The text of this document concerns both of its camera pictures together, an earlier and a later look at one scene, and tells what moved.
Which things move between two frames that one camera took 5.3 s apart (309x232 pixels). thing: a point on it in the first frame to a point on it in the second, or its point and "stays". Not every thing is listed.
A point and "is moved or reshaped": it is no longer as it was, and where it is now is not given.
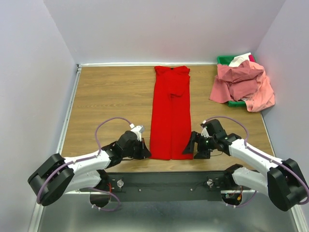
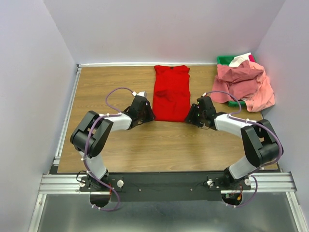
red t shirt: x=171 y=119 is moved or reshaped
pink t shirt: x=247 y=81 stays
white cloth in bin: x=238 y=60 stays
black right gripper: x=194 y=137 to x=190 y=116
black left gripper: x=143 y=150 to x=150 y=117
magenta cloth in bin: x=251 y=58 stays
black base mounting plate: x=162 y=187 stays
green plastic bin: x=226 y=60 stays
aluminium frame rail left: x=68 y=110 stays
